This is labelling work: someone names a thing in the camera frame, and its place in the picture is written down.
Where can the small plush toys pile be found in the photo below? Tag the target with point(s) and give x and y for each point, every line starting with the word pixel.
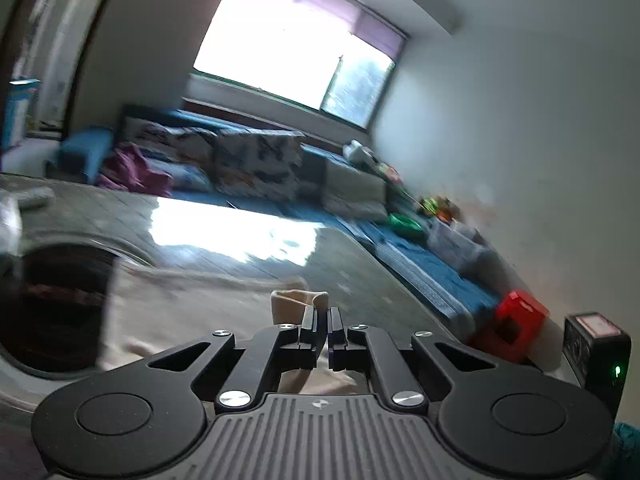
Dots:
pixel 439 207

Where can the magenta crumpled garment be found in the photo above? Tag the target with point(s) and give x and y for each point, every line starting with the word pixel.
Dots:
pixel 127 170

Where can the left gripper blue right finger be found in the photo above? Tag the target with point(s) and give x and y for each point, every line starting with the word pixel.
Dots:
pixel 336 340

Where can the clear plastic storage box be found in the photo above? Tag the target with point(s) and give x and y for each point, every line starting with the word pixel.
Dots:
pixel 465 256

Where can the upright butterfly print cushion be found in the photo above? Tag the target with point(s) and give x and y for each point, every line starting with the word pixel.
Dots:
pixel 258 163

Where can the window with green frame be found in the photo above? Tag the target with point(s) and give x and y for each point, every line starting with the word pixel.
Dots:
pixel 331 56

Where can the green plastic bowl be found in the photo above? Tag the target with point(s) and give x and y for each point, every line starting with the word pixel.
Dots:
pixel 405 227

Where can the cream long-sleeve shirt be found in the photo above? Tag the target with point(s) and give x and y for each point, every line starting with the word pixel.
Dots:
pixel 150 310

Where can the pink white tissue pack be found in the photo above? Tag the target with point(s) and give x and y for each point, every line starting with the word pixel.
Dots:
pixel 10 225

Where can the red plastic stool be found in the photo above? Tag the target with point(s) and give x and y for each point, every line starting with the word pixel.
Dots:
pixel 510 334

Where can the grey remote control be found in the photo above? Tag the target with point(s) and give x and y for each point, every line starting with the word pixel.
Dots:
pixel 33 198

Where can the flat butterfly print cushion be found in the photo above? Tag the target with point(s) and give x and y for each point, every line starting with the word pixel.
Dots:
pixel 187 154

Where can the blue corner sofa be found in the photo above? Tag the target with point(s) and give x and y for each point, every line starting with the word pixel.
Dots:
pixel 462 302

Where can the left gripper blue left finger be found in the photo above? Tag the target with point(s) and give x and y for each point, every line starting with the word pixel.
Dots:
pixel 308 339

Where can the light blue small cabinet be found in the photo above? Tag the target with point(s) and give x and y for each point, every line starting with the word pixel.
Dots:
pixel 17 105

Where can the right teal jacket forearm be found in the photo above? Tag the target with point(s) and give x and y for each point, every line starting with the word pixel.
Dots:
pixel 622 461

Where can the panda plush toy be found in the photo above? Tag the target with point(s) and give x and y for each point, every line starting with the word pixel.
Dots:
pixel 358 154

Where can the round black stove inset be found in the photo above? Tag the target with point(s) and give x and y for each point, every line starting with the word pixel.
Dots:
pixel 53 301

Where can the grey square cushion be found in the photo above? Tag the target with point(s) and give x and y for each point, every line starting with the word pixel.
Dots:
pixel 353 194

